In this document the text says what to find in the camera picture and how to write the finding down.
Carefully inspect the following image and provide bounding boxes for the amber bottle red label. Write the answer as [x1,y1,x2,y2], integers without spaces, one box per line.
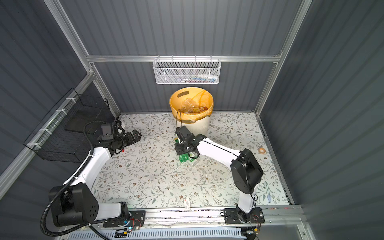
[188,106,208,114]

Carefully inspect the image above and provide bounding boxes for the green crushed bottle white label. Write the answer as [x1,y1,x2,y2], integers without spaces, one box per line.
[179,153,199,166]

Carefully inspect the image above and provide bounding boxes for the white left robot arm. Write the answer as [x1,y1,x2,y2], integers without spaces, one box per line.
[40,121,142,239]

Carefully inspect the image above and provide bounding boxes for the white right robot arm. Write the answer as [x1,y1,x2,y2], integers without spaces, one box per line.
[175,126,264,222]

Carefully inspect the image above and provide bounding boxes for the white ribbed trash bin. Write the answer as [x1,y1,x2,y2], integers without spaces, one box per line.
[175,116,211,136]

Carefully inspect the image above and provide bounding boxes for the orange bin liner bag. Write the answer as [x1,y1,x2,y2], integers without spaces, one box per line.
[169,87,214,124]

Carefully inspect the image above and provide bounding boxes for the white paper tag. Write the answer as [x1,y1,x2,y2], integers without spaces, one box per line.
[184,198,191,211]

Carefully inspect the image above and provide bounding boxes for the tubes in white basket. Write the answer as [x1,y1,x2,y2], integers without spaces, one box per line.
[175,74,219,84]

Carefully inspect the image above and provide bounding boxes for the orange tape roll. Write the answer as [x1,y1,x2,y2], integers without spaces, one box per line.
[258,147,267,155]

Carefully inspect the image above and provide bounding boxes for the black wire mesh basket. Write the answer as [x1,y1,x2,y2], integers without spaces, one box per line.
[24,89,114,163]

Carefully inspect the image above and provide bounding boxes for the white wire mesh basket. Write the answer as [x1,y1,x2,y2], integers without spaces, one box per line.
[153,58,222,85]

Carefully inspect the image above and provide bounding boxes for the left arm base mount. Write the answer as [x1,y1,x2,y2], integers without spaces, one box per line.
[103,211,146,228]

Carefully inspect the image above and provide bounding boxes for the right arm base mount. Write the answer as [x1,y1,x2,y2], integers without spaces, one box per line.
[220,207,265,225]

